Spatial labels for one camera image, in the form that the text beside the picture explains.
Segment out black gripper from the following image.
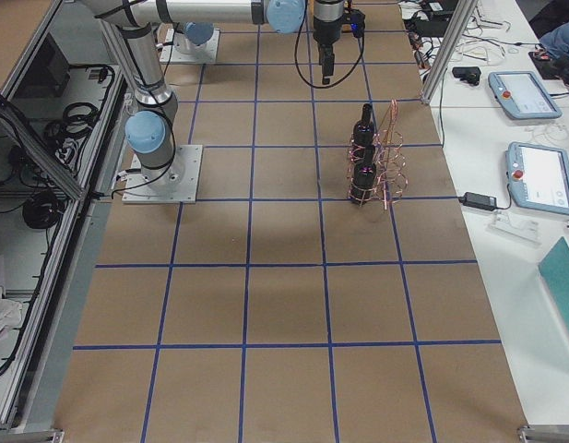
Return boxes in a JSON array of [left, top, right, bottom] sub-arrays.
[[313, 0, 363, 86]]

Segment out rear wine bottle in basket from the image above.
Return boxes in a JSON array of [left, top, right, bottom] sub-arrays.
[[352, 102, 374, 158]]

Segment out wine bottle in basket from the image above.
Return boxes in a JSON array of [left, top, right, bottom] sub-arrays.
[[352, 102, 374, 158], [350, 145, 376, 205]]

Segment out front wine bottle in basket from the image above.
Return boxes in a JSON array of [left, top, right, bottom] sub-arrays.
[[350, 145, 376, 205]]

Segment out black handheld device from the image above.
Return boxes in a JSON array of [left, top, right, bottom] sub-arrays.
[[452, 66, 481, 86]]

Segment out upper teach pendant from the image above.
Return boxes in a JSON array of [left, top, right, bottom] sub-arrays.
[[488, 71, 562, 120]]

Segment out teach pendant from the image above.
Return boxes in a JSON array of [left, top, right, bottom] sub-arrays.
[[488, 71, 562, 120], [505, 142, 569, 215]]

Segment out black power adapter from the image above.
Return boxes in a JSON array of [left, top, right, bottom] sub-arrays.
[[458, 192, 497, 211]]

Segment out lower teach pendant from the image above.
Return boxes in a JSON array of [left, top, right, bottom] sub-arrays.
[[505, 142, 569, 215]]

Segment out clear acrylic stand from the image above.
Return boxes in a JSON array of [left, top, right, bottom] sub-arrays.
[[487, 210, 541, 247]]

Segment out teal board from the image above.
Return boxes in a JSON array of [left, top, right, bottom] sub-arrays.
[[539, 237, 569, 325]]

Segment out white cloth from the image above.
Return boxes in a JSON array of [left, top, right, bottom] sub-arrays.
[[0, 256, 25, 352]]

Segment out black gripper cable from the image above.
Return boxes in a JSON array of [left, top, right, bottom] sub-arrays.
[[293, 18, 367, 90]]

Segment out copper wire bottle basket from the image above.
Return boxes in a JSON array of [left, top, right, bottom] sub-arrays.
[[347, 100, 409, 210]]

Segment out aluminium frame post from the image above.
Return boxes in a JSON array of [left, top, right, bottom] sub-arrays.
[[421, 0, 478, 104]]

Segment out black coiled cables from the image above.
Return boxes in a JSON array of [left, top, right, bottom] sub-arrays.
[[43, 102, 101, 144]]

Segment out aluminium side frame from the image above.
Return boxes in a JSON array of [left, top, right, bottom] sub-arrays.
[[0, 1, 129, 440]]

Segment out black box under frame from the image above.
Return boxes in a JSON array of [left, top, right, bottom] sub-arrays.
[[25, 33, 70, 98]]

